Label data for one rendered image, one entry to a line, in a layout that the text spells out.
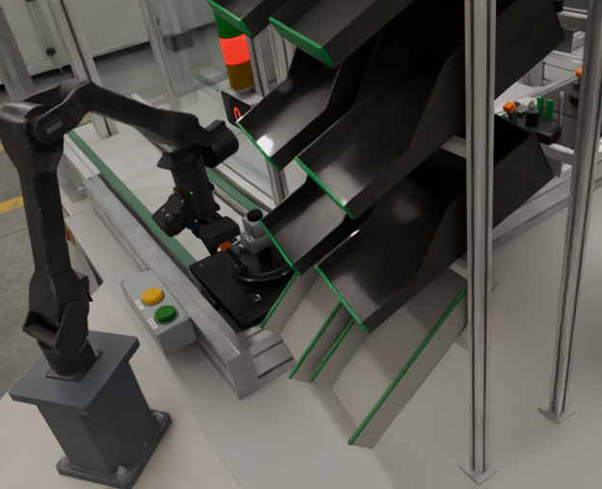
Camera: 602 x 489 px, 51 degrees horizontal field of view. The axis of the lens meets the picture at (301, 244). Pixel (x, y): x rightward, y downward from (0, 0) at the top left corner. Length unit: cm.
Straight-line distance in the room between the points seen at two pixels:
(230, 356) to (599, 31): 72
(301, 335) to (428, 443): 26
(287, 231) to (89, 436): 43
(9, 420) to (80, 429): 31
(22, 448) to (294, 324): 54
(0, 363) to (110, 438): 193
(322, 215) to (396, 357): 22
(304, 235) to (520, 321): 51
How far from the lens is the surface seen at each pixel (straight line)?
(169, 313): 120
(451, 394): 111
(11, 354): 297
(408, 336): 88
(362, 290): 78
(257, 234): 117
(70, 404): 98
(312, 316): 100
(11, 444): 128
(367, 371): 91
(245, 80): 128
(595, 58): 75
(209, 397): 118
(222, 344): 112
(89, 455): 110
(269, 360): 114
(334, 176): 71
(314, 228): 89
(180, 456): 112
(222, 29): 125
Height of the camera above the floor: 170
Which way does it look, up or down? 35 degrees down
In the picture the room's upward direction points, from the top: 11 degrees counter-clockwise
